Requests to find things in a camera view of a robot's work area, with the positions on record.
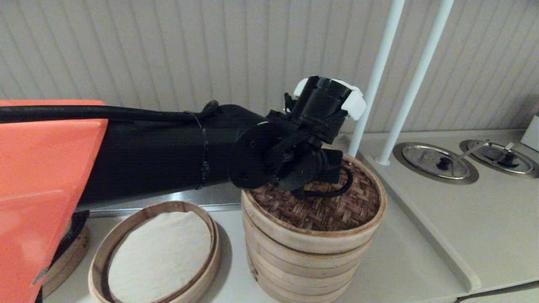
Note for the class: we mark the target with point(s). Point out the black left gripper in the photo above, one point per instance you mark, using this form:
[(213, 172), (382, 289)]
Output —
[(320, 101)]

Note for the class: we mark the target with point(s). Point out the woven bamboo steamer lid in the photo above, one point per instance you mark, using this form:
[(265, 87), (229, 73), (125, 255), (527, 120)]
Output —
[(337, 214)]

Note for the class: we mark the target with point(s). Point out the black and orange left arm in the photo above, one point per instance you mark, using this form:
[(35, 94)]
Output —
[(147, 155)]

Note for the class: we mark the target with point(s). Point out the left steel pot lid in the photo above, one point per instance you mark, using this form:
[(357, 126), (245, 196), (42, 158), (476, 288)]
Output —
[(442, 182)]

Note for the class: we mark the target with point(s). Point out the steel pot lid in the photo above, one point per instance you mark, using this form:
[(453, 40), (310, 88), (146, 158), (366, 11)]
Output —
[(463, 147), (442, 182)]

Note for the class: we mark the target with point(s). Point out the right steel pot lid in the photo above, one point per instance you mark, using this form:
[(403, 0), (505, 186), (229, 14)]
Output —
[(463, 147)]

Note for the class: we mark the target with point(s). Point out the bamboo steamer basket stack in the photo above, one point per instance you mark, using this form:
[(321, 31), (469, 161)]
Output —
[(303, 277)]

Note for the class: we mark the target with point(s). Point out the single bamboo steamer tray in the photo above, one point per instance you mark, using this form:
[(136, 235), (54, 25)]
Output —
[(212, 263)]

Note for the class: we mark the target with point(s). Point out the tall bamboo steamer stack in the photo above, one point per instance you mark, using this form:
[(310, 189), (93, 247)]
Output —
[(67, 265)]

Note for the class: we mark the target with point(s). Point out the white metal pole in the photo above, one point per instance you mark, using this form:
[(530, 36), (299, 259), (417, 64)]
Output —
[(414, 84), (379, 71)]

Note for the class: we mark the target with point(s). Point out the perforated stainless steel panel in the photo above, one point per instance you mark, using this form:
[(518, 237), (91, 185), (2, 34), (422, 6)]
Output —
[(168, 198)]

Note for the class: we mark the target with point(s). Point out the white container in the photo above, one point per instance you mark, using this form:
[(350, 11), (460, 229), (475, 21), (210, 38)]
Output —
[(532, 134)]

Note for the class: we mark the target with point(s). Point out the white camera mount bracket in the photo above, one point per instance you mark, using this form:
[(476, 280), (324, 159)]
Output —
[(356, 105)]

